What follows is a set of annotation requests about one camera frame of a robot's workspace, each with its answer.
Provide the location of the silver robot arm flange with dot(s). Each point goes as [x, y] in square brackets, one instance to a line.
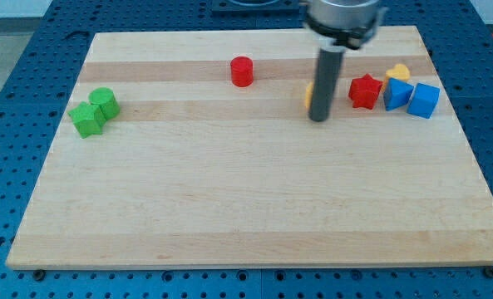
[339, 25]

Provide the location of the yellow hexagon block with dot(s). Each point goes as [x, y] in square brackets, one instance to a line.
[308, 95]

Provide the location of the red star block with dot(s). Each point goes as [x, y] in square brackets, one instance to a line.
[364, 92]

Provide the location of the green star block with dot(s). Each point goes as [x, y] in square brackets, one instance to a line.
[88, 119]

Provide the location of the wooden board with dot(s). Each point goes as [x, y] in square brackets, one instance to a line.
[196, 172]

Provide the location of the red cylinder block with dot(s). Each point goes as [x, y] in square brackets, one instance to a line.
[242, 71]

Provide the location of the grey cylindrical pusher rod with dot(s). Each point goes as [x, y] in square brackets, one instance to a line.
[328, 67]

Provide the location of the green cylinder block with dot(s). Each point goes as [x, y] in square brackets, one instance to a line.
[104, 97]

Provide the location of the blue triangle block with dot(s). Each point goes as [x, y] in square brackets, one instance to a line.
[397, 94]

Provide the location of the yellow heart block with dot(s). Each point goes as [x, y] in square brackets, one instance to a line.
[399, 71]

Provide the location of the blue cube block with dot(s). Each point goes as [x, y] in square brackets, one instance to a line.
[424, 101]

